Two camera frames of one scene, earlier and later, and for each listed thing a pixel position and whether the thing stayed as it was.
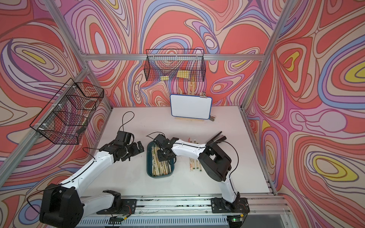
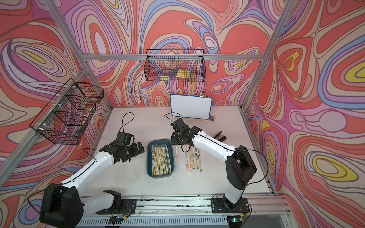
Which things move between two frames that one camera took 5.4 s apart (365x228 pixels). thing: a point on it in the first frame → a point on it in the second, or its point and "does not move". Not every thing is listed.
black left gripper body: (131, 150) does not move
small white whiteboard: (191, 106) does not move
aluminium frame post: (52, 5) does not move
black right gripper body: (162, 156) → (176, 139)
